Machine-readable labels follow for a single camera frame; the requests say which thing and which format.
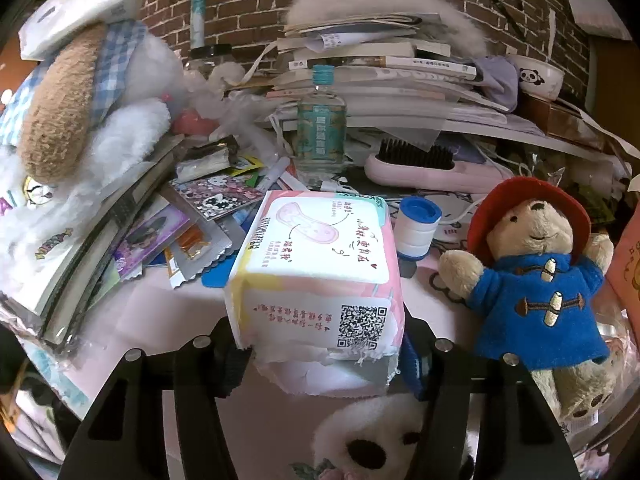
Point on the white plastic packet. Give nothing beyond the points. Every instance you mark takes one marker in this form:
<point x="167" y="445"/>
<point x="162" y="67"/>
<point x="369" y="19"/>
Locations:
<point x="80" y="0"/>

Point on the white panda bowl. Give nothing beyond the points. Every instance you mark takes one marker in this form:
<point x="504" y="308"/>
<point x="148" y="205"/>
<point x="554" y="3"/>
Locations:
<point x="537" y="77"/>

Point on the pile of sticker packets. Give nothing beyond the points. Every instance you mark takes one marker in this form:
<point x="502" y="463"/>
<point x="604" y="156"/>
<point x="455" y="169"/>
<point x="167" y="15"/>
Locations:
<point x="100" y="240"/>

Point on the orange foil sachet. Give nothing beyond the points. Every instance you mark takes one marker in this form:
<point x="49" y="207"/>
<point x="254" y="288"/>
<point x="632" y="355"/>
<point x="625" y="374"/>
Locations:
<point x="197" y="250"/>

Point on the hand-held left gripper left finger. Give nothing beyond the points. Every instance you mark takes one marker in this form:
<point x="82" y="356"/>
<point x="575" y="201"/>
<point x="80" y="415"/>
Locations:
<point x="227" y="360"/>

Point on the blue white tape roll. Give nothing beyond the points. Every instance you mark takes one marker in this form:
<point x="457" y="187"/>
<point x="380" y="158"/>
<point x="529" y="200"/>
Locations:
<point x="419" y="230"/>

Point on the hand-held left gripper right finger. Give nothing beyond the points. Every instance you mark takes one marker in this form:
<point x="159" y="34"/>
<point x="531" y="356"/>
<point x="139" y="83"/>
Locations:
<point x="412" y="365"/>

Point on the purple photo card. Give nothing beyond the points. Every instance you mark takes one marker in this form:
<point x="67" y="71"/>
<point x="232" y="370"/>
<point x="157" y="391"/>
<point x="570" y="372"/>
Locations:
<point x="145" y="240"/>

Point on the cartoon cat sticker sheet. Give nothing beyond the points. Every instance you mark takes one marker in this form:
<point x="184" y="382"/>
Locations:
<point x="215" y="195"/>

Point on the teddy bear red hat blue coat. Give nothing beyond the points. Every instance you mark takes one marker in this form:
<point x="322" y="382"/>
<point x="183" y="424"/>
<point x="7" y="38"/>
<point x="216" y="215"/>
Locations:
<point x="540" y="290"/>

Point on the glass jar black lid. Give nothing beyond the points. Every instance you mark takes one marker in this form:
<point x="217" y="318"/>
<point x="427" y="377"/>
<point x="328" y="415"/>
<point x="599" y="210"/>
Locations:
<point x="210" y="57"/>

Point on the pink hairbrush black bristles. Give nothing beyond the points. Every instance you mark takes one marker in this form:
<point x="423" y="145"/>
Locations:
<point x="425" y="175"/>

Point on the large white plush toy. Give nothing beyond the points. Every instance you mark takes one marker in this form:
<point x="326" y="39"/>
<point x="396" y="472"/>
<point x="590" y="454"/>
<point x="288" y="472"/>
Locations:
<point x="55" y="110"/>

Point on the pink white sanitary pad pack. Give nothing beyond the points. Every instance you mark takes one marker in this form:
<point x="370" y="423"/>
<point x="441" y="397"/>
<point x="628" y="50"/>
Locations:
<point x="310" y="270"/>

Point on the stack of books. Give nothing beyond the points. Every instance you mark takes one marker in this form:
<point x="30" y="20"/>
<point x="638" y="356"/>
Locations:
<point x="360" y="67"/>

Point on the brown cardboard box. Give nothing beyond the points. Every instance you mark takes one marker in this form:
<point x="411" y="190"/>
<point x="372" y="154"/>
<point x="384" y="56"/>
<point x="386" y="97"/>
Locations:
<point x="565" y="120"/>

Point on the white pen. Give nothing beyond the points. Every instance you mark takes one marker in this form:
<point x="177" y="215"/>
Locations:
<point x="272" y="175"/>

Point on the panda plush toy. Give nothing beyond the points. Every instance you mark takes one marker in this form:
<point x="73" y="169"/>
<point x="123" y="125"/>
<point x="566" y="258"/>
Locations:
<point x="365" y="440"/>

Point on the rolled paper tube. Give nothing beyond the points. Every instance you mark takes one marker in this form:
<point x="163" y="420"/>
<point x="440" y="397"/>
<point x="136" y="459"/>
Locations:
<point x="199" y="5"/>

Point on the purple cloth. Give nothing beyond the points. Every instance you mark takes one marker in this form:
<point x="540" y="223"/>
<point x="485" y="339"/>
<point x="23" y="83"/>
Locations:
<point x="495" y="82"/>

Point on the glass bottle teal cap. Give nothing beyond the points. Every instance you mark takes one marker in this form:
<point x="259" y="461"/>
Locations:
<point x="321" y="130"/>

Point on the crumpled clear plastic bag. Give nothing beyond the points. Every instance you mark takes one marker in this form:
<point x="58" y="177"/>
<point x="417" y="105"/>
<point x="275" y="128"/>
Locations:
<point x="230" y="105"/>

